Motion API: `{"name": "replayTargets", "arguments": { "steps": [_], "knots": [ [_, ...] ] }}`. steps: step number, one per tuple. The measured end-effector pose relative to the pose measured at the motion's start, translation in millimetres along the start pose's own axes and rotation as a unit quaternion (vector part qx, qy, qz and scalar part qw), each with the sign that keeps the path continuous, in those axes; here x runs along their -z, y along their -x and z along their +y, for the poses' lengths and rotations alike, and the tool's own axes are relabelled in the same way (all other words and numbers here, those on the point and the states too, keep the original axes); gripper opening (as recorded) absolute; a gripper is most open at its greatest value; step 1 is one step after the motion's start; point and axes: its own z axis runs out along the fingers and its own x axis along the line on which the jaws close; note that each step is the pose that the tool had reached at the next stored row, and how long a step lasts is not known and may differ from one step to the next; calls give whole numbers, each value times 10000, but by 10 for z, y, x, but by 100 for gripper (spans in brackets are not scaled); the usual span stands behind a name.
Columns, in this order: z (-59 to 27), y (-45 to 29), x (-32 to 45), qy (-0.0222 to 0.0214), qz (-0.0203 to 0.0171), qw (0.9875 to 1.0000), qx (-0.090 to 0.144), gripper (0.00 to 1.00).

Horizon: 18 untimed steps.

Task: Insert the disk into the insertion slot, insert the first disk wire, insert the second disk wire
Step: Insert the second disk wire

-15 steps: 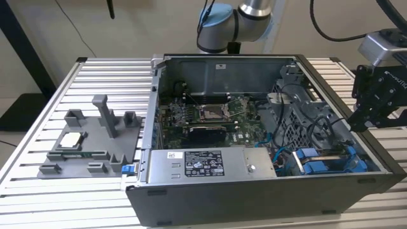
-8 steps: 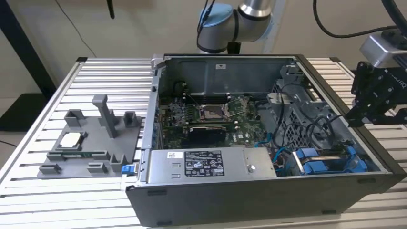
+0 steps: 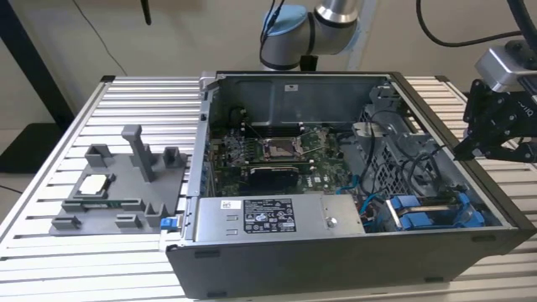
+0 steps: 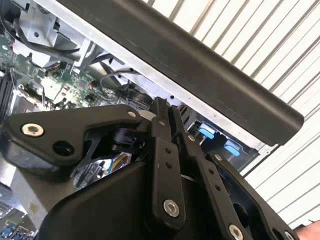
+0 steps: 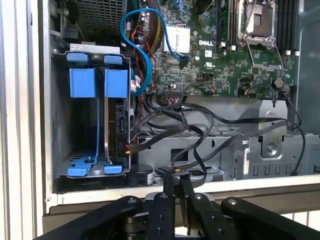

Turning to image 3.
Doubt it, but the thin black wall cable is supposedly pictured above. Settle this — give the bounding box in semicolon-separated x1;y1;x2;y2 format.
72;0;129;77

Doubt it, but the thin black looping cable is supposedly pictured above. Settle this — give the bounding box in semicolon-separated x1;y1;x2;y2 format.
415;0;525;47

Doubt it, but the black and grey PC case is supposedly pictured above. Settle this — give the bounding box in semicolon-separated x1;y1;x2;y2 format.
161;70;532;299

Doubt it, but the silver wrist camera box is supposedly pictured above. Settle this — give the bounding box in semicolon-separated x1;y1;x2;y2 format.
473;46;537;92

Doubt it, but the black graphics card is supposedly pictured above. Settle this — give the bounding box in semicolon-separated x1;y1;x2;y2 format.
245;164;301;194

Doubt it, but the grey power supply unit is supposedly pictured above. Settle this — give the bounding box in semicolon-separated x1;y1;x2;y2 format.
196;194;367;243

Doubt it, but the black stand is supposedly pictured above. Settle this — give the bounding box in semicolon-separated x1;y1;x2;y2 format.
0;0;76;174

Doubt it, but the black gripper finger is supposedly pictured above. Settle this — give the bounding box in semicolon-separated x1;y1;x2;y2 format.
452;78;520;162
484;137;537;164

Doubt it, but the green motherboard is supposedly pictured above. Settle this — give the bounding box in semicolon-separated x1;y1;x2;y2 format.
208;124;359;198

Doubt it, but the grey metal drive cage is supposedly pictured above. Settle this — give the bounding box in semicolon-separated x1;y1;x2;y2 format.
344;85;457;202

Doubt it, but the green RAM stick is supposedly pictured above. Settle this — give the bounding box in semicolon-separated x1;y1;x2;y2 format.
80;201;141;210

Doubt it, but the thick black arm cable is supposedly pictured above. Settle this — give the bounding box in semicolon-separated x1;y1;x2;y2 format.
504;0;537;69

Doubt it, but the flat blue disk wire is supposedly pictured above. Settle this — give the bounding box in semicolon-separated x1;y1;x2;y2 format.
339;184;385;218

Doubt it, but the hard disk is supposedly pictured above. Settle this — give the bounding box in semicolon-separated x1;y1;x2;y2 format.
385;191;491;234

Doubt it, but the locking lever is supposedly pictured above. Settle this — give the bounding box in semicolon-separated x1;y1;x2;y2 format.
245;121;265;141

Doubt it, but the CPU socket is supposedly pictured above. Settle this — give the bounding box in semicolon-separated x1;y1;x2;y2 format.
257;136;301;162

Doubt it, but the black cable on arm joint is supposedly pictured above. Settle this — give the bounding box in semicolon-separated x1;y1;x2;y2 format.
261;0;287;42

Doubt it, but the silver CPU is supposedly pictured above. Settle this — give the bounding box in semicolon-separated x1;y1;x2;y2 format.
79;174;113;196

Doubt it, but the grey parts rack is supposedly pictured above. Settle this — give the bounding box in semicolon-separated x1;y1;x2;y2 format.
50;124;191;237

